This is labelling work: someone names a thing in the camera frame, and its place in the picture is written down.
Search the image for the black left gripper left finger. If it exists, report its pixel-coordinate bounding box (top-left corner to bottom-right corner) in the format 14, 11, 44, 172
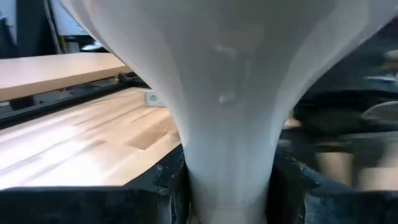
0, 144, 191, 224

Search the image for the brown wooden desk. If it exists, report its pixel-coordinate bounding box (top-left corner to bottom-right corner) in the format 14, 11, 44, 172
0, 52, 133, 103

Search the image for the grey metal hinge piece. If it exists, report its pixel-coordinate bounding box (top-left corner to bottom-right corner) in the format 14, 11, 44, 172
143, 90, 168, 108

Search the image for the black table frame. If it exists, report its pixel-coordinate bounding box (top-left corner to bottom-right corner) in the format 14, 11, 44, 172
0, 72, 150, 129

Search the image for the dark leaning panel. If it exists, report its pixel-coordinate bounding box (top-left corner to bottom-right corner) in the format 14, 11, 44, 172
15, 0, 60, 58

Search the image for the white reflector lightbulb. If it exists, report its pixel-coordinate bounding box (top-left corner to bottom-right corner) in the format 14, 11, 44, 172
57, 0, 398, 224

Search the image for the white board panel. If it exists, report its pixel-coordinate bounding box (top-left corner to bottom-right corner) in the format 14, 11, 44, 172
49, 0, 91, 37

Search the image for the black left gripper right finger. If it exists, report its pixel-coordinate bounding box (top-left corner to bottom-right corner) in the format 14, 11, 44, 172
266, 148, 398, 224

